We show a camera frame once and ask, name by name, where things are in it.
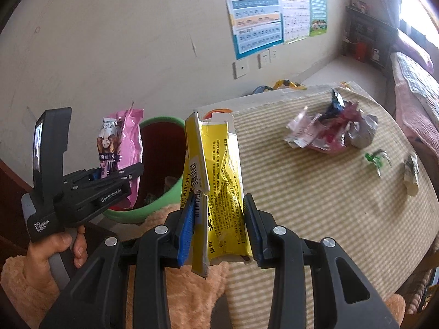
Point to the person's left hand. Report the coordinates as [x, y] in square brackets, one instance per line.
[51, 248]

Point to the white chart wall poster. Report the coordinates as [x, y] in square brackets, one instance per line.
[295, 7]

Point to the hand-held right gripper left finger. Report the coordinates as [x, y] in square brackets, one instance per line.
[187, 234]

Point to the blue plaid patchwork quilt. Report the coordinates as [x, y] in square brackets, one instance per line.
[418, 75]

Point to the small white box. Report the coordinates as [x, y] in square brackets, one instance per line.
[376, 56]

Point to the red container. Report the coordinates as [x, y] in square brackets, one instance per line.
[360, 52]

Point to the light pink plastic wrapper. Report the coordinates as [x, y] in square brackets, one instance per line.
[132, 137]

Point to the white brown drink pouch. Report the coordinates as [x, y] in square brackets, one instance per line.
[109, 137]

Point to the dark metal desk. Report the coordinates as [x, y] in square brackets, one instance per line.
[372, 19]

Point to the yellow toy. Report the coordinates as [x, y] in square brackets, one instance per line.
[288, 84]

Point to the peach fleece clothing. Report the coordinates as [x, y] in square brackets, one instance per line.
[212, 301]

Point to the magenta plastic wrapper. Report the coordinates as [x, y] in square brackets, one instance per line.
[339, 128]

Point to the clear plastic wrapper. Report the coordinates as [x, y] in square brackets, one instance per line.
[298, 132]

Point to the green candy wrapper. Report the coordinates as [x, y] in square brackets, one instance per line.
[377, 157]

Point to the bright window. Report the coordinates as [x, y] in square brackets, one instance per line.
[422, 13]

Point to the sheer pink curtain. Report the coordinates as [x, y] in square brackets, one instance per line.
[391, 0]

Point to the green plastic bin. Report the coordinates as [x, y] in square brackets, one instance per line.
[161, 121]

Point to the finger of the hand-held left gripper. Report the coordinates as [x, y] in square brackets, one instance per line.
[94, 175]
[132, 171]

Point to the small red box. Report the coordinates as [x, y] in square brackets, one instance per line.
[360, 5]

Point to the white low table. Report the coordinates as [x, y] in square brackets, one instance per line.
[267, 101]

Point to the teal chart wall poster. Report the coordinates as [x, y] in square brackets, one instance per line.
[317, 0]

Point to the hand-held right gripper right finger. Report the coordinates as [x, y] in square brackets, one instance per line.
[253, 234]

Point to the white wall socket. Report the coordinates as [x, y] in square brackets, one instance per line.
[264, 59]
[240, 70]
[273, 54]

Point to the pink quilted sheet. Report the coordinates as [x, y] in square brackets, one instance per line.
[411, 116]

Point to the person's left forearm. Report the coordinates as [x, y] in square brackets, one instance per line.
[20, 291]

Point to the blue alphabet wall poster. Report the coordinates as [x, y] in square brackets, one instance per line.
[253, 13]

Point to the silver foil wrapper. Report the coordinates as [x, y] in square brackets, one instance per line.
[363, 132]

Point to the bed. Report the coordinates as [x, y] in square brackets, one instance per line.
[404, 150]

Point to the yellow cardboard box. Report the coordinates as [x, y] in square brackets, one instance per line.
[223, 185]

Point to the dark blue foil wrapper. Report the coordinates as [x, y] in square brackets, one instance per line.
[334, 103]

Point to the blue toy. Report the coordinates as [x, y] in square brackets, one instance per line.
[262, 89]

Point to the purple pillow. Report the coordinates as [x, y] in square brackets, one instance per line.
[411, 49]

